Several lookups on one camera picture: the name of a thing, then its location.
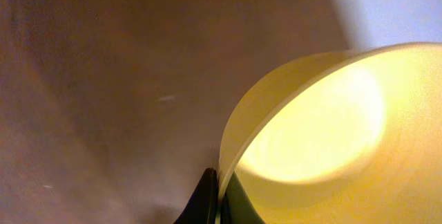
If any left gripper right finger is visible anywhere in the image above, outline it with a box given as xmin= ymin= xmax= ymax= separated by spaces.
xmin=220 ymin=173 xmax=265 ymax=224

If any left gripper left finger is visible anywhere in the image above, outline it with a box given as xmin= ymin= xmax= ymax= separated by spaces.
xmin=174 ymin=168 xmax=218 ymax=224

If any yellow bowl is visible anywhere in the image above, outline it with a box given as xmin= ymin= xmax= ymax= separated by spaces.
xmin=218 ymin=42 xmax=441 ymax=223

